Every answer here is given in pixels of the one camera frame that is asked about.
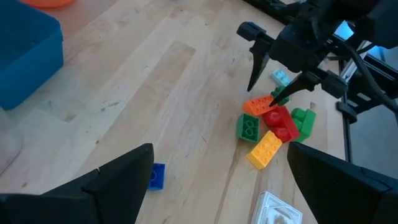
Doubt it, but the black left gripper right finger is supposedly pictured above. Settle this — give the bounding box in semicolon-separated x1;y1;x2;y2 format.
287;141;398;224

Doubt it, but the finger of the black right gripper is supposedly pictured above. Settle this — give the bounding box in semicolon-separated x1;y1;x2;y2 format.
269;72;315;108
247;40;271;93

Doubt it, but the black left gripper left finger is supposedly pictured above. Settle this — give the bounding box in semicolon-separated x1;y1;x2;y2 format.
0;142;155;224

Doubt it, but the small green toy block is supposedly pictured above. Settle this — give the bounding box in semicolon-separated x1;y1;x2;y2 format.
270;85;291;107

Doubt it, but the light turquoise long brick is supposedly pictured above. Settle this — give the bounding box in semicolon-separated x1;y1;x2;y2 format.
271;68;292;88

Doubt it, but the pink plastic cup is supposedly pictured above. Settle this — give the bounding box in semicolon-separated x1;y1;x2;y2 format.
262;105;301;144

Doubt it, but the long orange brick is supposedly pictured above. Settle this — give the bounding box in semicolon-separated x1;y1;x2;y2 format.
242;94;279;117

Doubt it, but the dark green square brick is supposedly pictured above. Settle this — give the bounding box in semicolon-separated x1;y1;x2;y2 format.
236;112;261;144

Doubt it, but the small dark blue brick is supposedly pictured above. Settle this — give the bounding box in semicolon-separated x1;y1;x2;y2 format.
147;162;167;192

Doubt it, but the large bright green block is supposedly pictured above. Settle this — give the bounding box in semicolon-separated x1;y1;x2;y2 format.
290;107;317;143

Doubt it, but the white brown-print card deck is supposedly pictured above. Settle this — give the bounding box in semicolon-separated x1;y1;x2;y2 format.
251;190;303;224

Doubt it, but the teal rectangular bin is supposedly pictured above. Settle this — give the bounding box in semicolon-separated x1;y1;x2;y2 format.
0;0;65;111

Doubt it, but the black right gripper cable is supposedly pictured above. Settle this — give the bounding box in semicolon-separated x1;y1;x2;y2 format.
341;40;398;114

